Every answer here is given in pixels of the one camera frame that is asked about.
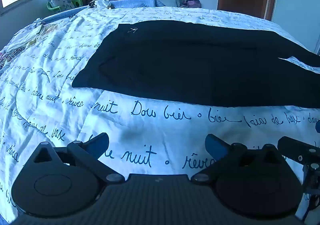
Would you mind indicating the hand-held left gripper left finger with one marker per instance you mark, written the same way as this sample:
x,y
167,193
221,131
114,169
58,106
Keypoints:
x,y
100,143

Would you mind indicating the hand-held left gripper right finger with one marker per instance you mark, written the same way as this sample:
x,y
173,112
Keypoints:
x,y
214,145

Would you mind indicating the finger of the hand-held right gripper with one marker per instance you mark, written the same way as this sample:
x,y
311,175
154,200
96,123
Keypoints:
x,y
295,149

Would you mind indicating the black pants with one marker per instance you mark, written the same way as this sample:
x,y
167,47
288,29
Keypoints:
x,y
180,65

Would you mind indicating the white script-printed bedspread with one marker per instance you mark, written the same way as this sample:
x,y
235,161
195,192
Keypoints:
x,y
75,105

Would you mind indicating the colourful patterned sheet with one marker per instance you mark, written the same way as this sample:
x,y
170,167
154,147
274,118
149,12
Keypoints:
x,y
17,45

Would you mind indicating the purple cloth item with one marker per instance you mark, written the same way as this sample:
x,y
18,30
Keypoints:
x,y
192,3

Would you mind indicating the green plastic stool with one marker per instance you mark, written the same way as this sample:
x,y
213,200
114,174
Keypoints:
x,y
53,6

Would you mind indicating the light blue quilted blanket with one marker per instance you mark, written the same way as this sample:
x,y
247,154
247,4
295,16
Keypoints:
x,y
136,3

